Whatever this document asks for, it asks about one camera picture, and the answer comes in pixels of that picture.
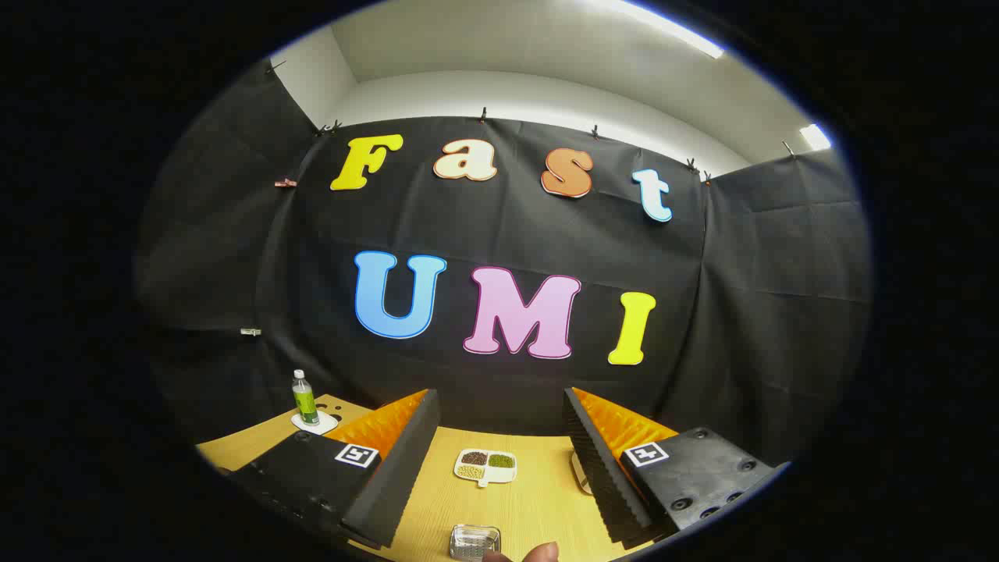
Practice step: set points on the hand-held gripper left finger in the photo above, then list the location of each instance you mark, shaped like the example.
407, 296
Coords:
398, 476

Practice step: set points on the white divided tray with beans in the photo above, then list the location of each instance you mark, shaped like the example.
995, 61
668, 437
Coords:
485, 466

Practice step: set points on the black backdrop cloth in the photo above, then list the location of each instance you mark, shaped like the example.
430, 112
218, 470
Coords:
499, 226

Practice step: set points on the small ceiling light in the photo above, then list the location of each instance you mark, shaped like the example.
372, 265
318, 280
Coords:
815, 136

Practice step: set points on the green plastic bottle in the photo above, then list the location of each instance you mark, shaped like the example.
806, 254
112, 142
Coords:
304, 400

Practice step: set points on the white square coaster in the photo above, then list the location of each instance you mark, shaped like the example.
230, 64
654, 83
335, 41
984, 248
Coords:
328, 422

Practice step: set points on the perforated metal basket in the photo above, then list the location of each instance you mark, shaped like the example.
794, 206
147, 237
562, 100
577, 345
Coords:
474, 540

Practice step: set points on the white appliance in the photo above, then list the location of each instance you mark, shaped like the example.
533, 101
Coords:
579, 473

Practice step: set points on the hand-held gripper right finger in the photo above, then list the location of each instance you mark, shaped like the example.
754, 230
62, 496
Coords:
605, 476

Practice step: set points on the row of black backdrop clips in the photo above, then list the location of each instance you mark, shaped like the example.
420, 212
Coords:
484, 115

